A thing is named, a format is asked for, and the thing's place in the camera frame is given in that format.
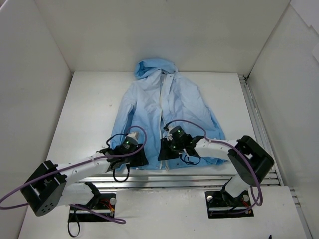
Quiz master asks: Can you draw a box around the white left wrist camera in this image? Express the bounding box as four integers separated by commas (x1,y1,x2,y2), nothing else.
128,131,139,141

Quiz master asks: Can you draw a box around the aluminium front rail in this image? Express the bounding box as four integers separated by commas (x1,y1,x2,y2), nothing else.
62,171,282,192

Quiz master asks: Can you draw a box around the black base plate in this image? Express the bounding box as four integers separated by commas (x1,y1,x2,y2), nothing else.
204,190,254,219
68,192,116,223

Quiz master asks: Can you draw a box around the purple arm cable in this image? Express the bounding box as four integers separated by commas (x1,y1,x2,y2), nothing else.
0,125,148,225
164,119,265,215

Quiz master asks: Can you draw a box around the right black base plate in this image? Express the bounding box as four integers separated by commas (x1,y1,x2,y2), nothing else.
204,190,254,219

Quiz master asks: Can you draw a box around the aluminium side rail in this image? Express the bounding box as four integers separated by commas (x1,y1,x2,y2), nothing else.
238,74,314,239

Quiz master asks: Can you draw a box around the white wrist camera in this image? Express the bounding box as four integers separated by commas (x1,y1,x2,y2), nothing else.
164,126,174,141
128,131,139,141

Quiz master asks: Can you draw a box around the light blue hooded jacket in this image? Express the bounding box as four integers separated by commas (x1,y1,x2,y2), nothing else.
110,58,225,170

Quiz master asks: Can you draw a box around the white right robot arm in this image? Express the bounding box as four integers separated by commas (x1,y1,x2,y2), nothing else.
158,125,275,207

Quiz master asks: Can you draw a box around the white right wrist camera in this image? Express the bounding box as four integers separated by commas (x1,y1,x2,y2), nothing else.
164,126,174,141

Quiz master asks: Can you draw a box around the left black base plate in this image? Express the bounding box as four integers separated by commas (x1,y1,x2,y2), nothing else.
68,192,116,223

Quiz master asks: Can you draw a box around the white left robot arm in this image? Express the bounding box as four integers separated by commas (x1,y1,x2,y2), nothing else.
21,132,148,217

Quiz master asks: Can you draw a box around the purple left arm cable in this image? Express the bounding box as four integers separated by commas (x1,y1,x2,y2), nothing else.
0,125,148,225

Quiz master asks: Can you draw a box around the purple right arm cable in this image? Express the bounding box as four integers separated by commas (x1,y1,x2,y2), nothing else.
164,119,265,215

